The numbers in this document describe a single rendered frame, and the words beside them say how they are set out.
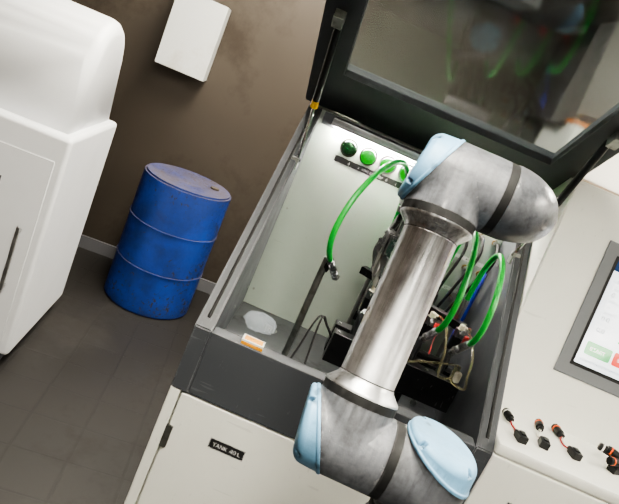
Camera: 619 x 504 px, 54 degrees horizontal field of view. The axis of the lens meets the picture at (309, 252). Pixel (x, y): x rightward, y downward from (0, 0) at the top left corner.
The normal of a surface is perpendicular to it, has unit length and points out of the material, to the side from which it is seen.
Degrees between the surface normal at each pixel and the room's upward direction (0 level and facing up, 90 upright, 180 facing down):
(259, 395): 90
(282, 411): 90
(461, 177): 71
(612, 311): 76
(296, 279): 90
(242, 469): 90
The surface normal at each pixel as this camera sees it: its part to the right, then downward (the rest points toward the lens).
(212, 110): 0.05, 0.30
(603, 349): 0.00, 0.02
